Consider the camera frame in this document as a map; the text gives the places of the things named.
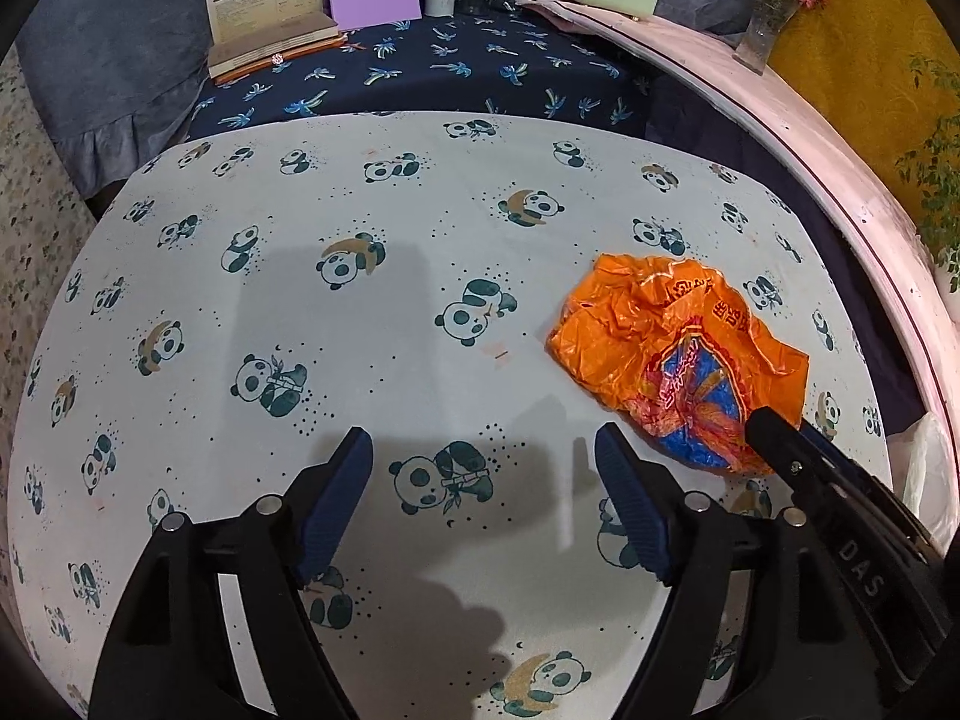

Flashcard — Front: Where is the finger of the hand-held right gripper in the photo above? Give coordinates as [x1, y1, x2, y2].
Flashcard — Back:
[799, 424, 944, 565]
[744, 406, 827, 497]

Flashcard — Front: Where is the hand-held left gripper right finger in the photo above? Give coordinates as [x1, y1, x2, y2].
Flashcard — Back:
[594, 422, 890, 720]

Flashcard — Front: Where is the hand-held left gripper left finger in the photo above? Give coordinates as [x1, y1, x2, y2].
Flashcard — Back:
[88, 426, 374, 720]

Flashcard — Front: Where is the white plastic bag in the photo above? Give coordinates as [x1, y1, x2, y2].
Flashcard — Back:
[896, 411, 960, 533]

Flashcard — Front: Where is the orange plastic bag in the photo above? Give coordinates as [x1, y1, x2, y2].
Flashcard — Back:
[545, 253, 811, 475]

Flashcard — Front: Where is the dark purple cloth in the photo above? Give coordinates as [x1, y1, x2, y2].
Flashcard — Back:
[643, 66, 925, 437]

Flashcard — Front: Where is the potted green plant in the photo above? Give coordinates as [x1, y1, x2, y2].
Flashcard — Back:
[892, 52, 960, 272]

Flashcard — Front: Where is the pink cloth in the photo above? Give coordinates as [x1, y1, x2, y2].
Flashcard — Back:
[516, 0, 960, 425]

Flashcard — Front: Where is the yellow cloth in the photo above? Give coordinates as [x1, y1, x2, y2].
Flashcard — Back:
[765, 0, 960, 275]

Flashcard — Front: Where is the glass vase with pink flowers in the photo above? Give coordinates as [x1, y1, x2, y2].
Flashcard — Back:
[733, 0, 827, 77]

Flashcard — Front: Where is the floral print cloth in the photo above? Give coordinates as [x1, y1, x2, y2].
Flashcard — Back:
[0, 45, 100, 365]

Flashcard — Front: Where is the navy palm print cloth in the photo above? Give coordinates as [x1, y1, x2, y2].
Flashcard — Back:
[184, 6, 655, 141]

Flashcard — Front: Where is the orange book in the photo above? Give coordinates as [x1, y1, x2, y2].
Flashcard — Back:
[212, 31, 350, 86]

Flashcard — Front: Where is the blue-grey blanket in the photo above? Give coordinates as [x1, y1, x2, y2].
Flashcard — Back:
[15, 0, 758, 197]

